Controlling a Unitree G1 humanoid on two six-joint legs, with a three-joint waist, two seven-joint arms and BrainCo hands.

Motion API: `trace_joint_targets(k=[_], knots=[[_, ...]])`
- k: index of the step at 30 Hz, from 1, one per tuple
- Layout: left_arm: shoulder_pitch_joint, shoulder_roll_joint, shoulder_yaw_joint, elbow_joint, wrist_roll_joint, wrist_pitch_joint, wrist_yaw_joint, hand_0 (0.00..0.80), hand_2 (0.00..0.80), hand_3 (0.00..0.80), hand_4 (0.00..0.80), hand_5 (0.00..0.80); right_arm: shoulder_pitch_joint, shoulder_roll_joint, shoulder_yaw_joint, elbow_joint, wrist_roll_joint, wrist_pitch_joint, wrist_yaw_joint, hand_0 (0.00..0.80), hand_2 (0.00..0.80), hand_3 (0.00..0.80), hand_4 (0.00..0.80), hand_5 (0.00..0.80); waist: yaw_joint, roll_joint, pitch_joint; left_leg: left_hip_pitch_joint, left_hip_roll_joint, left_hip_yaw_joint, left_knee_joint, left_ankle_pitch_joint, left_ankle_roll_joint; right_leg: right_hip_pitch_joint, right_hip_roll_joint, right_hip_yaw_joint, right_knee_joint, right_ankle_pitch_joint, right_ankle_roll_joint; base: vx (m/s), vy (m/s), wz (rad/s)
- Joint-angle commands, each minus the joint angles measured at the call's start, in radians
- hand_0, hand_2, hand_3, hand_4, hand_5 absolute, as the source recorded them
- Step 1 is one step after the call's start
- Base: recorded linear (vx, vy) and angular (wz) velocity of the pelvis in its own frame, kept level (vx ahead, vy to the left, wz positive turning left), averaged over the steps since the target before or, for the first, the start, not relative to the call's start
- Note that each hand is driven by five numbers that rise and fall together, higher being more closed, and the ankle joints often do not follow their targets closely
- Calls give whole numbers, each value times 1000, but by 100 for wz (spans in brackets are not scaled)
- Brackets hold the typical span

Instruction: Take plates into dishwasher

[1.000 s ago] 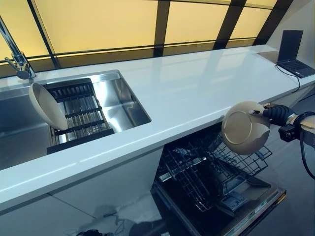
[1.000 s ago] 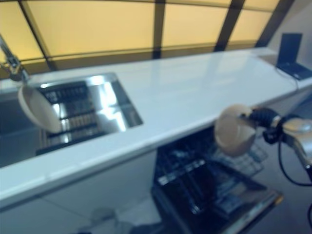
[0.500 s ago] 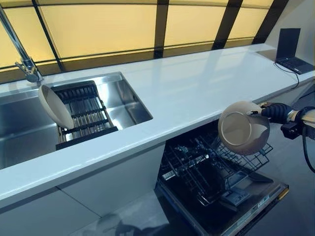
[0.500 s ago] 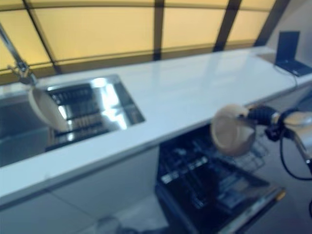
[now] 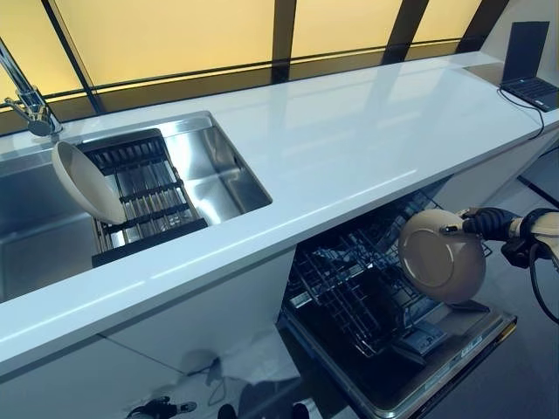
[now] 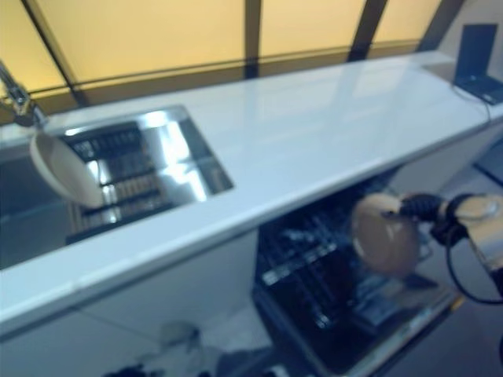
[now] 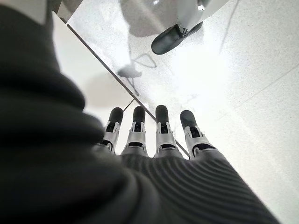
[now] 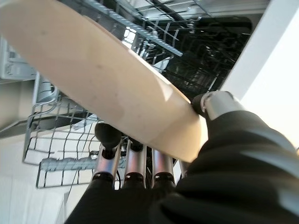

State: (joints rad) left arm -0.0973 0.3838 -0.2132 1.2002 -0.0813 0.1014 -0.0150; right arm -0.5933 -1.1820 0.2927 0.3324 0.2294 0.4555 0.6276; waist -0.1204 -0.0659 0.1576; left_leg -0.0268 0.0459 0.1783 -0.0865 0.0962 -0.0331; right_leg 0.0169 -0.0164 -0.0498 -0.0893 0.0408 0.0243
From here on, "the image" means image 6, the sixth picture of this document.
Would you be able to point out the stainless built-in dishwasher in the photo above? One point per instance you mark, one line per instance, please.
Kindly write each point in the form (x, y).
(346, 353)

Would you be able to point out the beige ceramic plate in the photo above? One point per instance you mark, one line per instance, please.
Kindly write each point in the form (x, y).
(64, 169)
(383, 239)

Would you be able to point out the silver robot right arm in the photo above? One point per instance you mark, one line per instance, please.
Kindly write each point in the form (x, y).
(483, 235)

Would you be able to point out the dark-framed yellow window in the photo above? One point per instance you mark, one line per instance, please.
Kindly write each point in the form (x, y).
(252, 31)

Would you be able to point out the stainless steel kitchen sink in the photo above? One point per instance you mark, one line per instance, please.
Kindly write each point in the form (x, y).
(188, 157)

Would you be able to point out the white glossy kitchen cabinet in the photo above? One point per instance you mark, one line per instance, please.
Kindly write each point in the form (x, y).
(137, 306)

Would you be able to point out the bamboo and black dish rack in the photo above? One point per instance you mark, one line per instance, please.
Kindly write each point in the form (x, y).
(125, 184)

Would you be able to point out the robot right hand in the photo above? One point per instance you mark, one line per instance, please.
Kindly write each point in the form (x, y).
(422, 206)

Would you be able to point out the black laptop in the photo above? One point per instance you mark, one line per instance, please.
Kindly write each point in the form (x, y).
(477, 55)

